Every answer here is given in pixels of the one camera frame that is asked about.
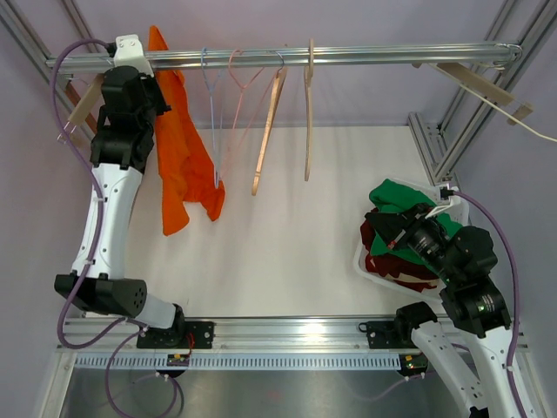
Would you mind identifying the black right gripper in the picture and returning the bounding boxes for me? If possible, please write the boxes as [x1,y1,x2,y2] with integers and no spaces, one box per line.
[366,201,460,284]

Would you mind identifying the green t shirt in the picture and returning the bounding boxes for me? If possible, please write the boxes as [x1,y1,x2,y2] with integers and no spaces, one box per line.
[369,179,467,268]

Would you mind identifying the dark maroon t shirt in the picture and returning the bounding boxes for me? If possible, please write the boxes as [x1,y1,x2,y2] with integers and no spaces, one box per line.
[360,220,439,288]

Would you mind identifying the blue wire hanger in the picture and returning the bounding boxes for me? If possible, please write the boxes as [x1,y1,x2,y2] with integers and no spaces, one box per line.
[200,47,223,189]

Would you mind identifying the orange t shirt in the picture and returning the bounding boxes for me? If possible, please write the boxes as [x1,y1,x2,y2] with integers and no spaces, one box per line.
[147,24,227,237]

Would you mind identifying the pink wire hanger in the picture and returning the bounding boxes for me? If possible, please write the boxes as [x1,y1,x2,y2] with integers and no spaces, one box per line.
[218,48,265,179]

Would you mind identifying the wooden hanger with metal hook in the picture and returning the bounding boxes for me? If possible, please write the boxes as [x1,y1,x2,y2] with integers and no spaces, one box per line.
[252,51,287,196]

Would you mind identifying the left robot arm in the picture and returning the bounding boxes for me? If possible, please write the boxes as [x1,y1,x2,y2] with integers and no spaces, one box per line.
[54,65,187,347]

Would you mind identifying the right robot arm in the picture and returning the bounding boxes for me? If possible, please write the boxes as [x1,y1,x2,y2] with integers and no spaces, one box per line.
[366,203,537,417]

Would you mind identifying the wooden clip hanger left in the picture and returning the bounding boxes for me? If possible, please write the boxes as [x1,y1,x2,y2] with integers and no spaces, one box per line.
[57,71,104,144]

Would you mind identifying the white plastic laundry basket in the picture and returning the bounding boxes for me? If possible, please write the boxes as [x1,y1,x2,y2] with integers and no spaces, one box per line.
[352,178,469,306]

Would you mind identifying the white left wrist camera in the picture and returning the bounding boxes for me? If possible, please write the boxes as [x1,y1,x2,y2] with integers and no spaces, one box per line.
[106,34,154,78]

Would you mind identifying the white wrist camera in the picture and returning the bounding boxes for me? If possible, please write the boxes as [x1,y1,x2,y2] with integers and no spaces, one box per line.
[106,34,154,78]
[426,184,462,219]

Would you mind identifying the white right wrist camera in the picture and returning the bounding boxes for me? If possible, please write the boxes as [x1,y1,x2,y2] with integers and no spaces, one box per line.
[426,184,462,219]

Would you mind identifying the aluminium frame posts right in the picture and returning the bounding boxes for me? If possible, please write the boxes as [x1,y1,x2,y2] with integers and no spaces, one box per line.
[407,1,556,185]

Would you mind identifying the aluminium frame posts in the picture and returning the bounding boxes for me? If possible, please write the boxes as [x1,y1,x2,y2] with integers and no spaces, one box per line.
[0,0,149,273]
[407,1,556,185]

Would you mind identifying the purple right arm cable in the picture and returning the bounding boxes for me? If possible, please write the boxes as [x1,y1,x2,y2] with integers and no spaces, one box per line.
[452,191,534,418]

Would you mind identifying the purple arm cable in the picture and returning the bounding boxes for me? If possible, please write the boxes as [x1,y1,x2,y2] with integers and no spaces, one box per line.
[452,191,534,418]
[50,38,151,415]

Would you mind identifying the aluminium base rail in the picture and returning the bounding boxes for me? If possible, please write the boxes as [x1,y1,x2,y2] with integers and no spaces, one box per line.
[56,316,530,352]

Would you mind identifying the aluminium frame posts left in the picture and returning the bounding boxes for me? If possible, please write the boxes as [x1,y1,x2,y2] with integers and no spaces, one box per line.
[0,0,149,273]

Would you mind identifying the metal clothes rail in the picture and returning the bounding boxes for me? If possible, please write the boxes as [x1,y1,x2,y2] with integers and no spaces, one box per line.
[45,41,523,73]

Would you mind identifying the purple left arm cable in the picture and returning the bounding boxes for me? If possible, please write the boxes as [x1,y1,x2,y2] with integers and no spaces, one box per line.
[50,38,151,415]

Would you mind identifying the white slotted cable duct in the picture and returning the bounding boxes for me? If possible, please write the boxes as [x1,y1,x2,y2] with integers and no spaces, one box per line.
[74,353,401,371]

